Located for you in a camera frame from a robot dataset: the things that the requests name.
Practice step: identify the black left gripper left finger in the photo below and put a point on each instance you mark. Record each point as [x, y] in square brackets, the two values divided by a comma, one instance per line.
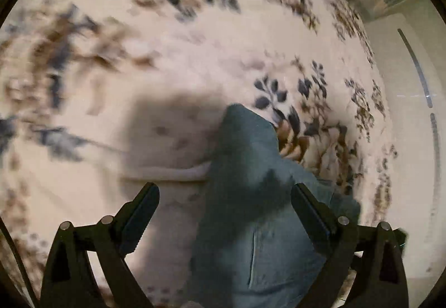
[68, 279]

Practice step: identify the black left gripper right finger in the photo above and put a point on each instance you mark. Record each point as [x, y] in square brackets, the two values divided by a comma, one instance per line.
[372, 252]

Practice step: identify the blue denim jeans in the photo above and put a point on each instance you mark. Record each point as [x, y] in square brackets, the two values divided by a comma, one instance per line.
[251, 248]

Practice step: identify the white headboard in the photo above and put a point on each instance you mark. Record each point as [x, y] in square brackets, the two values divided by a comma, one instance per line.
[417, 107]

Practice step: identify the floral bed quilt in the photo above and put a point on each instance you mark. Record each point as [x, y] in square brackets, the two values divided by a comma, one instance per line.
[100, 96]

